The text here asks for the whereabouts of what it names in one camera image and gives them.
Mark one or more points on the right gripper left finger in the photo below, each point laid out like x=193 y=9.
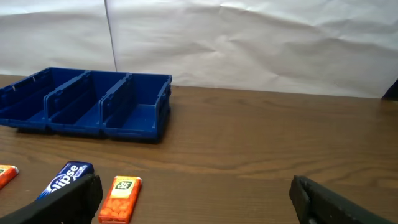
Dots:
x=71 y=202

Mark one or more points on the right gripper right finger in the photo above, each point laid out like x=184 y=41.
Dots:
x=323 y=205

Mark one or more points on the blue candy pack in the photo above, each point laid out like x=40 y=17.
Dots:
x=66 y=177

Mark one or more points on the orange candy box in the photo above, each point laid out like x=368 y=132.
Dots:
x=121 y=199
x=6 y=175

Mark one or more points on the blue tray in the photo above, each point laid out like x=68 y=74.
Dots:
x=84 y=105

